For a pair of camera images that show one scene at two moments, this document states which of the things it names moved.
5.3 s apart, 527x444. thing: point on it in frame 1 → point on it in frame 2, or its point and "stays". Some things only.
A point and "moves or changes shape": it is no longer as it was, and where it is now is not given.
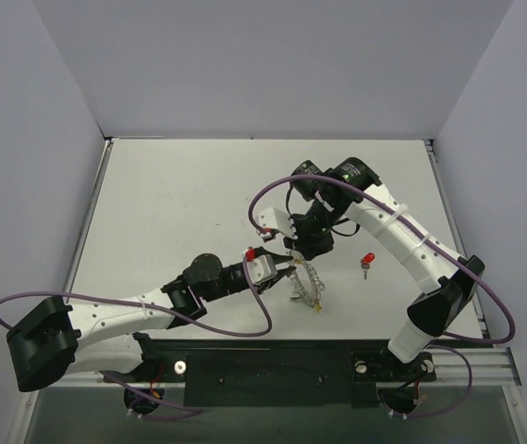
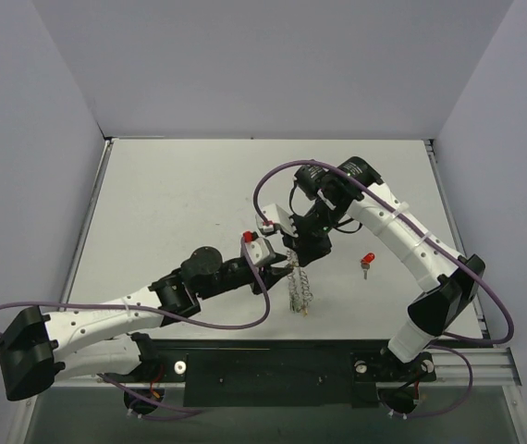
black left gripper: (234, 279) stays
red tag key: (365, 263) stays
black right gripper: (308, 241) stays
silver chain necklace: (298, 259) moves or changes shape
